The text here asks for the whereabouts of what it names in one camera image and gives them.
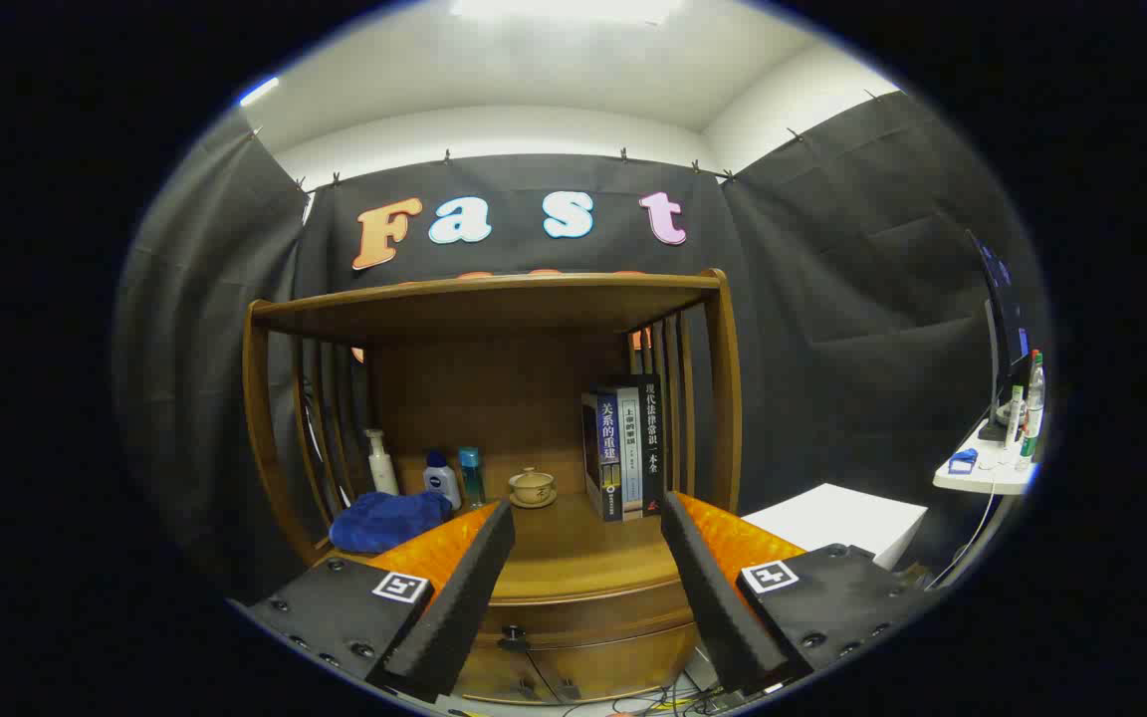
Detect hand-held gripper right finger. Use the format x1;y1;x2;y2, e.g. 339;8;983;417
660;490;943;696

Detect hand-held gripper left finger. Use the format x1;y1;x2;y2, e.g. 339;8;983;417
231;498;517;704

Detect wooden drawer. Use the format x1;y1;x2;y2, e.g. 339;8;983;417
486;580;699;650

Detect wooden countertop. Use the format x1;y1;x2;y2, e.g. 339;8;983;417
320;488;704;606

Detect wooden cabinet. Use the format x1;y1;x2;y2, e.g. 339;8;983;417
242;267;744;706

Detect blue towel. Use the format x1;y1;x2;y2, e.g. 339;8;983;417
329;490;453;555

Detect white bottle with blue cap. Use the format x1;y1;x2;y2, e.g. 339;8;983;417
423;450;462;511

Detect teal bottle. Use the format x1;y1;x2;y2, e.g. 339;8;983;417
459;446;487;509

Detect beige lidded teacup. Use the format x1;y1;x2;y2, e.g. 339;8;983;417
508;466;559;510

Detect white box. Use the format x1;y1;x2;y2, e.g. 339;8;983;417
741;483;929;571

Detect white pump bottle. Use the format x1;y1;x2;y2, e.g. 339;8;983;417
365;428;400;497

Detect light spine book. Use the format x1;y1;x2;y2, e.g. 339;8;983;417
619;385;646;517

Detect black spine book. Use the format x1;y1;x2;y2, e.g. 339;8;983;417
635;374;666;517

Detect blue spine book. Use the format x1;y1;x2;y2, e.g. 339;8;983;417
581;390;625;523

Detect white desk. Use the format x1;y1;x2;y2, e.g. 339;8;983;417
934;418;1037;496

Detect black backdrop cloth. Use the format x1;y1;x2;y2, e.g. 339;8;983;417
115;90;1047;608

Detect clear bottle with red cap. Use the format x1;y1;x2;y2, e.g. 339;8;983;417
1026;349;1045;439

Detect dark monitor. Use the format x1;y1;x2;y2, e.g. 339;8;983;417
967;231;1032;441

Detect ceiling light panel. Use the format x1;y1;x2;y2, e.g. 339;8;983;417
449;0;684;26

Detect black floor cables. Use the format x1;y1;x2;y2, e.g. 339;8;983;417
613;685;726;716

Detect white cable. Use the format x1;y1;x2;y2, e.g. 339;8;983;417
927;483;999;589

